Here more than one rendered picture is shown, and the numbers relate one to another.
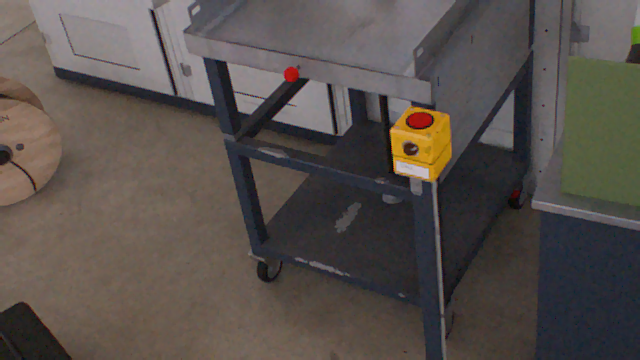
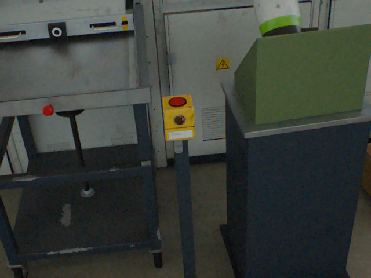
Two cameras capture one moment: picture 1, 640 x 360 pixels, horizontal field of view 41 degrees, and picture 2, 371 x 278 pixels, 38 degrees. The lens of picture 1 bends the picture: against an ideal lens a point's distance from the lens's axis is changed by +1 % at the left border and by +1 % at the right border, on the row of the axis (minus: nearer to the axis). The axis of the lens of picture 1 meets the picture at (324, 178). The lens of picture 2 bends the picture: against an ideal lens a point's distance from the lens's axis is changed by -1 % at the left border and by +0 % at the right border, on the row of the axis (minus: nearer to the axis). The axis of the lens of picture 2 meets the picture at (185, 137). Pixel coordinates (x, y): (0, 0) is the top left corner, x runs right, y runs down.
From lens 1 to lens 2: 0.66 m
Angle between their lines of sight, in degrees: 32
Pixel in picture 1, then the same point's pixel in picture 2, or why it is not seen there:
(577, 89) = (262, 57)
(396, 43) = (108, 73)
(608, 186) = (281, 111)
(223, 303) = not seen: outside the picture
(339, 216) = (60, 216)
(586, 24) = (174, 52)
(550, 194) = (251, 127)
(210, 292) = not seen: outside the picture
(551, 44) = (153, 70)
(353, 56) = (87, 87)
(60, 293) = not seen: outside the picture
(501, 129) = (130, 132)
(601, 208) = (281, 125)
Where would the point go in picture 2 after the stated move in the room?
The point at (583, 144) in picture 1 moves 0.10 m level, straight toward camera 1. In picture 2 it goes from (266, 90) to (284, 107)
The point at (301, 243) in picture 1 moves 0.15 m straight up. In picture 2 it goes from (46, 242) to (37, 214)
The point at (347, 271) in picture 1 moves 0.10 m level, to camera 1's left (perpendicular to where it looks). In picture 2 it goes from (89, 246) to (66, 260)
